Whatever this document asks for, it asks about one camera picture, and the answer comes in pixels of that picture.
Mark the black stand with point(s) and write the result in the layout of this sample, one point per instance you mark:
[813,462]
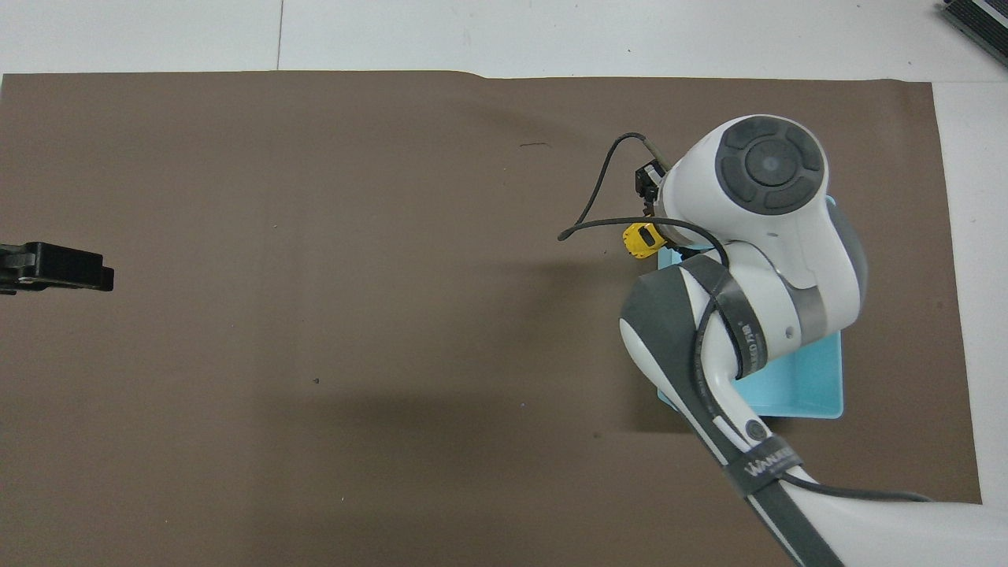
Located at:
[980,20]

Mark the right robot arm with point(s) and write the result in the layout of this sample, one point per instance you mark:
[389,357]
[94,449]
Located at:
[795,260]

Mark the light blue plastic tray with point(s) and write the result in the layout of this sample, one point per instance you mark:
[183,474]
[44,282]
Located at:
[803,386]

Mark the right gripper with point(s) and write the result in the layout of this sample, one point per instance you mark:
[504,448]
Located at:
[647,179]

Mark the yellow toy beetle car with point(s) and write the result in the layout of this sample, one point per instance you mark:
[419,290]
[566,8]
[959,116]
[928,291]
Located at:
[639,241]

